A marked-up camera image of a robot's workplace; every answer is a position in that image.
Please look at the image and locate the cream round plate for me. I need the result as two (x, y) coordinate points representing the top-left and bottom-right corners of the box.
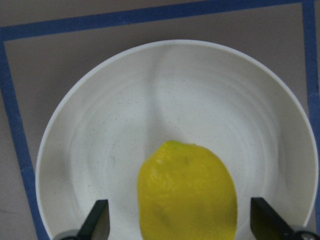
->
(36, 40), (319, 240)

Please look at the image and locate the yellow lemon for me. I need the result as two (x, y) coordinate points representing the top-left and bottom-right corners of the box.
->
(137, 141), (238, 240)

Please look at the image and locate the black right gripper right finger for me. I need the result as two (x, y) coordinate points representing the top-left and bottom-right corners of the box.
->
(250, 197), (297, 239)

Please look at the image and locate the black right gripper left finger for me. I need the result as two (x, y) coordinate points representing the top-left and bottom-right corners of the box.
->
(77, 199), (110, 238)

